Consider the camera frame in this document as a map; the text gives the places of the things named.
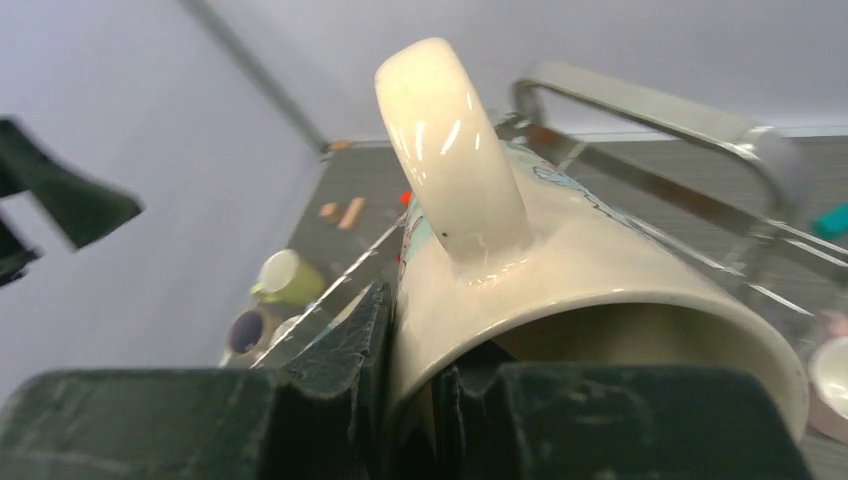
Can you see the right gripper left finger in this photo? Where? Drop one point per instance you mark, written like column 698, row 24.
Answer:
column 312, row 419

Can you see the small wooden cube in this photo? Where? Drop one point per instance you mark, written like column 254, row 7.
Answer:
column 331, row 212

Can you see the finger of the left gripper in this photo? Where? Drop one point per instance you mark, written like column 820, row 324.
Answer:
column 84, row 209
column 15, row 256

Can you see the steel wire dish rack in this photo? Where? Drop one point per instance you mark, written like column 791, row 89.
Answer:
column 723, row 192

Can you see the pink faceted mug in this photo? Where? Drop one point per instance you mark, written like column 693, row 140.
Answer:
column 827, row 373

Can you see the iridescent pink mug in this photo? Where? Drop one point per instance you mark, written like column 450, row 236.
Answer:
column 251, row 333

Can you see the corner wooden block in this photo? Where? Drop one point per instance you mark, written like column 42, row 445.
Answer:
column 339, row 145

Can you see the long wooden block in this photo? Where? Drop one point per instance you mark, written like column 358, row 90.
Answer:
column 352, row 214

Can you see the pale yellow faceted mug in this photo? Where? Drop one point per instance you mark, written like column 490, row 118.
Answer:
column 286, row 277

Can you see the small orange cube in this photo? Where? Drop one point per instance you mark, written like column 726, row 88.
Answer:
column 405, row 198

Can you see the cream mug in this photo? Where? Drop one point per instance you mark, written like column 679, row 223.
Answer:
column 499, row 248

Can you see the light blue faceted mug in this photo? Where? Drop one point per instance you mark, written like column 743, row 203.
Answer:
column 281, row 331

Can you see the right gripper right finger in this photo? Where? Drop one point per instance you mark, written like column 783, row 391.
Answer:
column 500, row 418

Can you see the teal block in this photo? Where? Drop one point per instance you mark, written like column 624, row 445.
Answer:
column 831, row 225

